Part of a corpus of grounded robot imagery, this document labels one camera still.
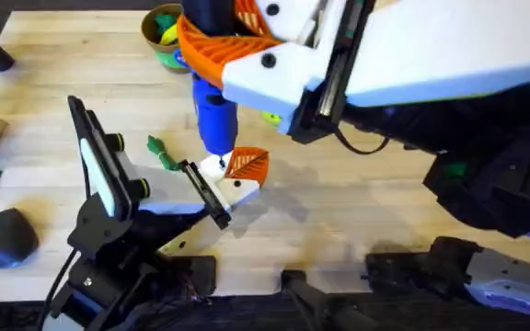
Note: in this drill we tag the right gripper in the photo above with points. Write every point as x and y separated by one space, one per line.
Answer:
430 46

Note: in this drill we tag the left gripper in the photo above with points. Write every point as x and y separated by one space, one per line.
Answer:
168 188

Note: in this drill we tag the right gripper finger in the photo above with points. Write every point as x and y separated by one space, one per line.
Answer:
292 18
256 78

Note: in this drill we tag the blue electric screwdriver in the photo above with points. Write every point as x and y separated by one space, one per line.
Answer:
214 119

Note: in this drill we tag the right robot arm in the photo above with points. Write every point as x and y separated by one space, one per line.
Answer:
504 280

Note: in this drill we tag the green toy vegetable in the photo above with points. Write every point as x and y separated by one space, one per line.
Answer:
160 149

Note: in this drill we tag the small yellow-green toy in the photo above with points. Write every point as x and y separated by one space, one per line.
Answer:
272 118

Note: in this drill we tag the green disc with holes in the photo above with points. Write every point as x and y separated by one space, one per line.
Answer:
166 62

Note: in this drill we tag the black upright wrist plate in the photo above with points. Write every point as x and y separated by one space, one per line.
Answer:
97 161

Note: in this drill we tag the black computer mouse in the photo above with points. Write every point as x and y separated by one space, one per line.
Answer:
7 239

